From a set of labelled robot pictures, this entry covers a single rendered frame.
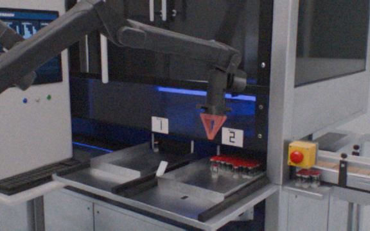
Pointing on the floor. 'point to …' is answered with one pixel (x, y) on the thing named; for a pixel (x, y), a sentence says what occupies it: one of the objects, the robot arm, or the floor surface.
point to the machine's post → (281, 111)
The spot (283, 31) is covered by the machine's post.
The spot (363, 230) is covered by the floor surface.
